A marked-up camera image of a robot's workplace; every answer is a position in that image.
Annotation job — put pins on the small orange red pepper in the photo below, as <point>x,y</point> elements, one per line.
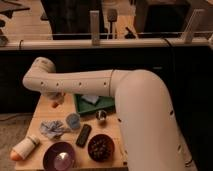
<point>55,104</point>

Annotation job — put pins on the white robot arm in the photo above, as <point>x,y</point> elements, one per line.
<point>143,106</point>

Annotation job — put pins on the white paper in bin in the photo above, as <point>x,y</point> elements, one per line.
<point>93,99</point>

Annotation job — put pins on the green plastic bin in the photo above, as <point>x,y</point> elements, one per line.
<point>83,107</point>

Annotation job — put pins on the small silver black object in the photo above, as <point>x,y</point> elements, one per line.
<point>101,117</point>

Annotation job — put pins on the black remote control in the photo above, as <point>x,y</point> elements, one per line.
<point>83,136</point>

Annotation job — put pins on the dark bowl with beans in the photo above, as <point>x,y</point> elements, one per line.
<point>101,148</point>

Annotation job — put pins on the blue white crumpled cloth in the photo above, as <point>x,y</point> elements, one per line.
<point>53,129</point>

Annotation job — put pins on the purple bowl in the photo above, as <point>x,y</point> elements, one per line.
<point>59,157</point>

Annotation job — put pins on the white horizontal rail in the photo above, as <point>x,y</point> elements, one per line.
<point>103,43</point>

